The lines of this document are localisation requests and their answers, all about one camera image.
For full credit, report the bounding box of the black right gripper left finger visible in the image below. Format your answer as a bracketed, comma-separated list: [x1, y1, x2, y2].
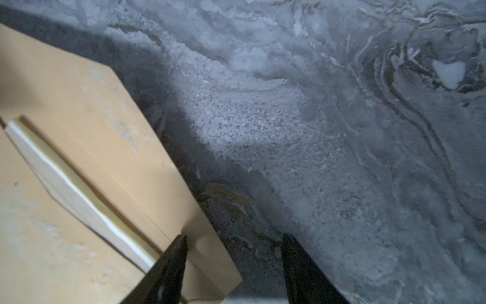
[121, 235, 188, 304]

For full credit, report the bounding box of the tan lined letter paper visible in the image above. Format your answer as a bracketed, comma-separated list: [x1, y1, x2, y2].
[5, 120, 159, 273]

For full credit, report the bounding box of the brown manila envelope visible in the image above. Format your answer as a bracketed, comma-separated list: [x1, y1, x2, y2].
[1, 26, 242, 303]

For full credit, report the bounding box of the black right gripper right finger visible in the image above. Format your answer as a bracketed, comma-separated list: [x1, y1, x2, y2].
[281, 233, 349, 304]

